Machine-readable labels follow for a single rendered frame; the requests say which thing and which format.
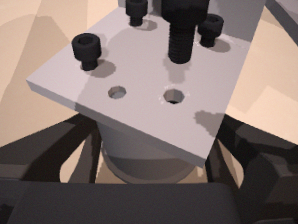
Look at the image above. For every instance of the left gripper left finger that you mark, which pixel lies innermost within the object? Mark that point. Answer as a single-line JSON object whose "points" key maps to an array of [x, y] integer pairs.
{"points": [[39, 156]]}

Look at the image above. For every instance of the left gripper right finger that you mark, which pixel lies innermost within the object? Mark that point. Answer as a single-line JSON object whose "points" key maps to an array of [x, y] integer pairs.
{"points": [[269, 190]]}

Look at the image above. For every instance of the grey metal bracket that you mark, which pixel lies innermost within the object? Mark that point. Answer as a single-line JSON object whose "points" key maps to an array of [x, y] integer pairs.
{"points": [[135, 61]]}

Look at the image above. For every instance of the black socket head screw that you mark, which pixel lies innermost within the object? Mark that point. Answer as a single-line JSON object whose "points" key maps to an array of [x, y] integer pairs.
{"points": [[183, 16], [87, 49], [210, 29], [136, 9]]}

